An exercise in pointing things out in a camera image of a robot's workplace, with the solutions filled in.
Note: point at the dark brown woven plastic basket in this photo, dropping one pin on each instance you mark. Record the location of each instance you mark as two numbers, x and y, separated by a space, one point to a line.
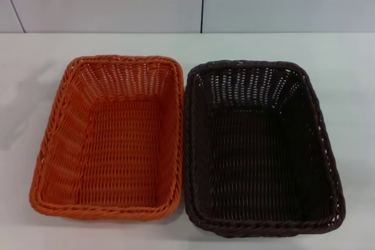
257 150

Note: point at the orange woven plastic basket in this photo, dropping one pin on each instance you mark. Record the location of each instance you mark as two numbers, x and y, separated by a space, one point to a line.
117 144

